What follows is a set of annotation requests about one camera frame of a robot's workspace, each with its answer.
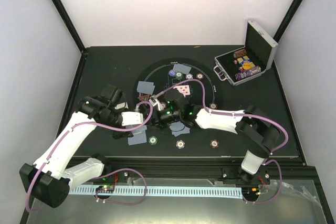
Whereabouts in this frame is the burn card off mat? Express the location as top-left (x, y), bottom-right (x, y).
top-left (128, 132), bottom-right (147, 146)

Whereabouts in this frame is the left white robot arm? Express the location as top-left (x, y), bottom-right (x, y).
top-left (19, 85), bottom-right (143, 208)

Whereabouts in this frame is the orange chip row in case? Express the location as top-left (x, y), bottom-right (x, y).
top-left (234, 49), bottom-right (247, 58)

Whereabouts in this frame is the purple small blind button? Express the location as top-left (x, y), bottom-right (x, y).
top-left (168, 70), bottom-right (176, 78)

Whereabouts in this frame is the brown chip stack front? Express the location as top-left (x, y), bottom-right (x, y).
top-left (210, 140), bottom-right (219, 148)

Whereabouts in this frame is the dealt card seat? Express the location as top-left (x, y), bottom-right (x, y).
top-left (136, 81), bottom-right (148, 93)
top-left (170, 125), bottom-right (185, 137)
top-left (172, 64), bottom-right (185, 73)

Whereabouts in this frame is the brown chips top seat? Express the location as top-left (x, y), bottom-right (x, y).
top-left (196, 73), bottom-right (204, 80)

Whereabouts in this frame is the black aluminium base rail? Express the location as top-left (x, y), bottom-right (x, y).
top-left (102, 155), bottom-right (320, 185)

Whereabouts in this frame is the red triangle marker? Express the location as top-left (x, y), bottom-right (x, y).
top-left (138, 94), bottom-right (151, 101)

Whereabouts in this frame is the blue playing card box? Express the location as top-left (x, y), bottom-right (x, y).
top-left (237, 56), bottom-right (255, 70)

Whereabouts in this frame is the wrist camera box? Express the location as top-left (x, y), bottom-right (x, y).
top-left (149, 97), bottom-right (163, 111)
top-left (121, 111), bottom-right (144, 126)

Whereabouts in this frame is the aluminium poker case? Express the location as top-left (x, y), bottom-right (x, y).
top-left (213, 19), bottom-right (278, 86)

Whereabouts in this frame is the blue chip stack front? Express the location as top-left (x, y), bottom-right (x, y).
top-left (176, 140), bottom-right (185, 149)

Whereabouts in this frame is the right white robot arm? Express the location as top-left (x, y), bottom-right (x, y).
top-left (149, 89), bottom-right (280, 184)

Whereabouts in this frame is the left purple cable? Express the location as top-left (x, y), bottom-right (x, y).
top-left (25, 102), bottom-right (154, 214)

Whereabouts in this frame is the green chip stack front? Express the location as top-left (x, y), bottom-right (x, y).
top-left (148, 136), bottom-right (157, 145)

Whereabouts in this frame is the brown chips seat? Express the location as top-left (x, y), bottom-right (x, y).
top-left (196, 73), bottom-right (204, 80)
top-left (209, 103), bottom-right (217, 109)

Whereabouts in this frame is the dealt card bottom seat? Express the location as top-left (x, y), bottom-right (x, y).
top-left (170, 125), bottom-right (185, 137)

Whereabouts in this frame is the face up red card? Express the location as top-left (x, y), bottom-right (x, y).
top-left (174, 85), bottom-right (191, 97)

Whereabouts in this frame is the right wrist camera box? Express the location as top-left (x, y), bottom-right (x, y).
top-left (149, 97), bottom-right (163, 111)

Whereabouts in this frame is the purple chip row in case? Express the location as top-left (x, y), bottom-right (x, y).
top-left (235, 71), bottom-right (247, 81)

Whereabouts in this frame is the left black frame post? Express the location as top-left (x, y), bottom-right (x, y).
top-left (51, 0), bottom-right (86, 52)

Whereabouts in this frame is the dealt card top seat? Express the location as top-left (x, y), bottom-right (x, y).
top-left (172, 64), bottom-right (185, 73)

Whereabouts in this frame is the green chips top seat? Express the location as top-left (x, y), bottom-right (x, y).
top-left (175, 72), bottom-right (183, 80)

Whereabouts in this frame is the blue chips top seat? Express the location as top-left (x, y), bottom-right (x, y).
top-left (185, 73), bottom-right (193, 80)

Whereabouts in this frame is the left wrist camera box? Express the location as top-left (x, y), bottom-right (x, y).
top-left (121, 111), bottom-right (144, 126)

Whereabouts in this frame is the black frame post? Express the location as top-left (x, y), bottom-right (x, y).
top-left (51, 0), bottom-right (86, 52)
top-left (273, 0), bottom-right (303, 42)

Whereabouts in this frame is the right black frame post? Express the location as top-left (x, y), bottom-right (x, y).
top-left (273, 0), bottom-right (303, 42)

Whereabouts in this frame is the round black poker mat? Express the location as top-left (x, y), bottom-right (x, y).
top-left (133, 58), bottom-right (224, 134)

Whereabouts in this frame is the purple cable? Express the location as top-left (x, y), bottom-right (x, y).
top-left (25, 102), bottom-right (154, 214)
top-left (153, 78), bottom-right (289, 205)

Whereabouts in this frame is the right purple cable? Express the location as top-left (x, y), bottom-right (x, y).
top-left (153, 78), bottom-right (289, 205)

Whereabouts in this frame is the white card box tray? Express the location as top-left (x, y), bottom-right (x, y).
top-left (115, 102), bottom-right (129, 110)

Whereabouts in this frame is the orange big blind button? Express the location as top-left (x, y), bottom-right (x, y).
top-left (243, 62), bottom-right (251, 69)

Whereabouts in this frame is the white slotted cable duct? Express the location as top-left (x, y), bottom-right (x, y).
top-left (70, 185), bottom-right (243, 199)

